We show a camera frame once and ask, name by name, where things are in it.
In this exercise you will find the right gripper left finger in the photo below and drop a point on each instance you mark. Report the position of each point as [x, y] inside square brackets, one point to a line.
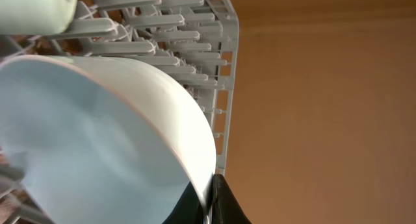
[188, 209]

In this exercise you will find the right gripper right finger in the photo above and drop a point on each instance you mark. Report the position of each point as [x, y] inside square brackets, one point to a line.
[225, 207]

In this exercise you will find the light blue bowl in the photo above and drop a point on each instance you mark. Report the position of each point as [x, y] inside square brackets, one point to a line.
[103, 140]

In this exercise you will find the green bowl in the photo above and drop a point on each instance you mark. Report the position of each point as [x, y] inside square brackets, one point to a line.
[36, 17]

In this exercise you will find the grey dishwasher rack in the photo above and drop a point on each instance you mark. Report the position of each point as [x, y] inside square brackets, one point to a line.
[166, 34]

